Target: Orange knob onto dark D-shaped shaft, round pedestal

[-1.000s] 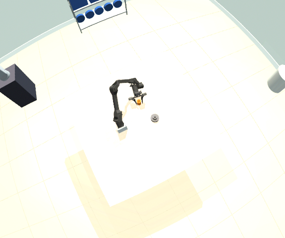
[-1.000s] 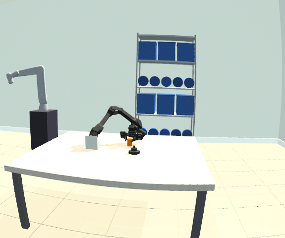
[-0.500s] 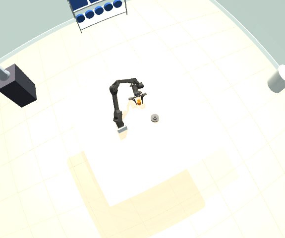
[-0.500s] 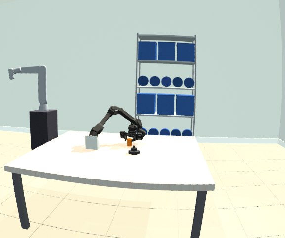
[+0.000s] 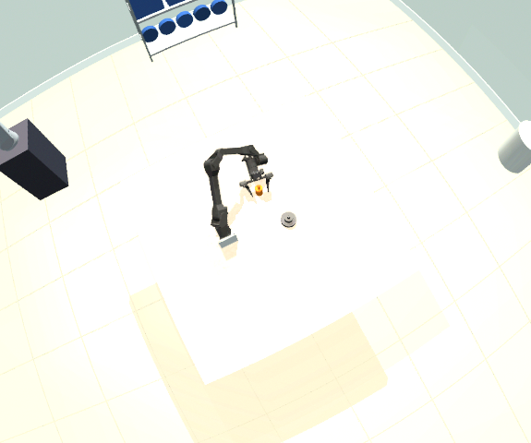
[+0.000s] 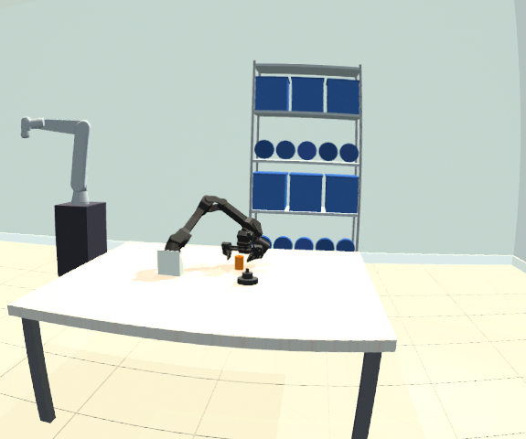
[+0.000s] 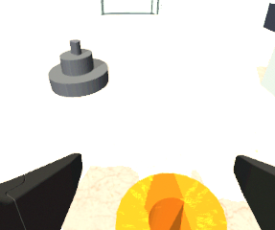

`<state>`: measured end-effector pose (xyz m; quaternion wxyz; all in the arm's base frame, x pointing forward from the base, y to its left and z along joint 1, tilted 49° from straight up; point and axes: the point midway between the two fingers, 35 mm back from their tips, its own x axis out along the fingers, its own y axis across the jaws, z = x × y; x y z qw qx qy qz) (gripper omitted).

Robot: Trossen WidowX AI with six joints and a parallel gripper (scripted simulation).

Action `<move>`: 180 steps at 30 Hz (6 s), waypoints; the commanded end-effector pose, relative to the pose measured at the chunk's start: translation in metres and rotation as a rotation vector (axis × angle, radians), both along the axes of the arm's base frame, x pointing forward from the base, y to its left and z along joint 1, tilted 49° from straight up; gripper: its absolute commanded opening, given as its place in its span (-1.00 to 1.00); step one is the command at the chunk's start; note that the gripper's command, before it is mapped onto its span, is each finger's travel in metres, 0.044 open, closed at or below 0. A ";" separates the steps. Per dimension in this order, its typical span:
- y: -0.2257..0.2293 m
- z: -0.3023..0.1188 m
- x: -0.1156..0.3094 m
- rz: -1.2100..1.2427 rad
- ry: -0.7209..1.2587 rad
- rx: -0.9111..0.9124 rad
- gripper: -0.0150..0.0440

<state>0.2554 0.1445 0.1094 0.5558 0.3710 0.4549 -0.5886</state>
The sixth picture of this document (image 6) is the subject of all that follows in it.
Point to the orange knob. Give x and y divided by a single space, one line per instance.
238 262

